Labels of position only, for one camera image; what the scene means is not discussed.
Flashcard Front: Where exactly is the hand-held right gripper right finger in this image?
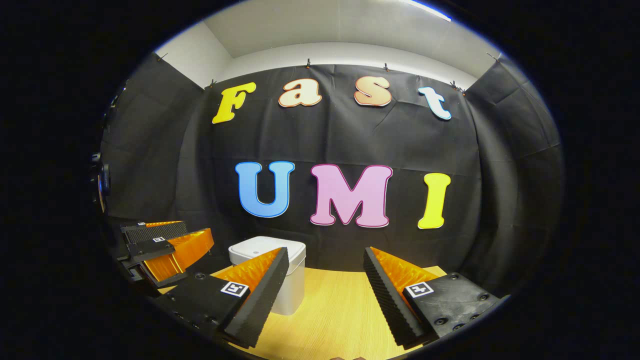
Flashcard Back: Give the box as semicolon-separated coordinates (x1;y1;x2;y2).
363;246;502;350

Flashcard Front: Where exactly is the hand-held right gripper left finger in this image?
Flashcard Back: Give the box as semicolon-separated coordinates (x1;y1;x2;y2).
152;246;290;349

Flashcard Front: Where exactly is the white desktop garbage bin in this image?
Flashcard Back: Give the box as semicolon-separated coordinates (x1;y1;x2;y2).
228;236;307;317

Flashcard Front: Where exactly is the wooden desktop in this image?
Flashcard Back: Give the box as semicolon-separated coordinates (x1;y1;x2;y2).
157;265;451;360

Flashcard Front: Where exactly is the black backdrop cloth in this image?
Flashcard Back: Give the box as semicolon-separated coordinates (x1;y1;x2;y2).
97;50;566;301

